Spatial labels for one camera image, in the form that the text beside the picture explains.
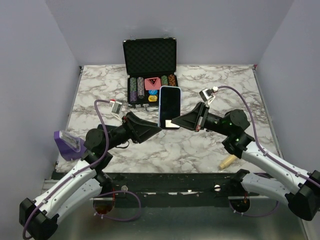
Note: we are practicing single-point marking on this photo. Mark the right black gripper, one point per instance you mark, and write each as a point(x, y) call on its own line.
point(189, 120)

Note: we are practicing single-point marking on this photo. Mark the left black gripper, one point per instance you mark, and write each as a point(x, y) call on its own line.
point(141, 130)

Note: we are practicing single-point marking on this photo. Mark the light blue phone case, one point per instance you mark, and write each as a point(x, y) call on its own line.
point(170, 86)

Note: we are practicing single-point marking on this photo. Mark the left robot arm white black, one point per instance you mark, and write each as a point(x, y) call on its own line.
point(40, 217)

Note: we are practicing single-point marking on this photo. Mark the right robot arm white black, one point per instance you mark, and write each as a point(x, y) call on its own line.
point(295, 187)

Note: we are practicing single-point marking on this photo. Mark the black aluminium poker chip case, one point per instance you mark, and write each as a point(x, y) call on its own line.
point(149, 58)

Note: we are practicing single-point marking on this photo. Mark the yellow dealer button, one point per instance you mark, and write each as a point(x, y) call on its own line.
point(152, 98)

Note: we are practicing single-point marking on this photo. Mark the blue dealer button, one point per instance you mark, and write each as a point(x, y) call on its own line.
point(153, 92)

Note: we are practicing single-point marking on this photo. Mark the pink card deck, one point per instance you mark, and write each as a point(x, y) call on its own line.
point(152, 83)

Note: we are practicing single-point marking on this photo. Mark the purple plastic card holder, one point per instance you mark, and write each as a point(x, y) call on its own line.
point(70, 147)

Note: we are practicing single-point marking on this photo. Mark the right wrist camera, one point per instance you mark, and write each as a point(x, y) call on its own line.
point(208, 95)

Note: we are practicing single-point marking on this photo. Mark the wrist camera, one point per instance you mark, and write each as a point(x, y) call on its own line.
point(116, 109)
point(208, 95)

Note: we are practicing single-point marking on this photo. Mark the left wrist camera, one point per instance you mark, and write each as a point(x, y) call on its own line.
point(116, 109)

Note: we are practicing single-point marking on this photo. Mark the beige wooden handle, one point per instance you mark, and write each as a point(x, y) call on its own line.
point(227, 161)

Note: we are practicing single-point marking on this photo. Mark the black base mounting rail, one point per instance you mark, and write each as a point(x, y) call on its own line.
point(172, 190)

